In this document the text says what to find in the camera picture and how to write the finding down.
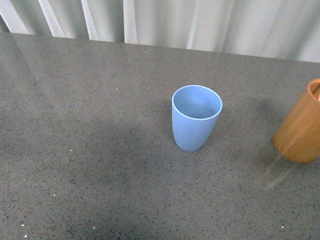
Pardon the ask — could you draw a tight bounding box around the bamboo chopstick holder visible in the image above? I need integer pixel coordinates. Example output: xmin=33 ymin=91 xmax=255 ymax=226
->
xmin=272 ymin=79 xmax=320 ymax=163

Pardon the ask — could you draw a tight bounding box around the blue plastic cup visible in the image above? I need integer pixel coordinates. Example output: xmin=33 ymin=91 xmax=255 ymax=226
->
xmin=171 ymin=85 xmax=223 ymax=152

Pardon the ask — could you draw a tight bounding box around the white curtain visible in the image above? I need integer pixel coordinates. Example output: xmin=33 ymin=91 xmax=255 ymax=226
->
xmin=0 ymin=0 xmax=320 ymax=63

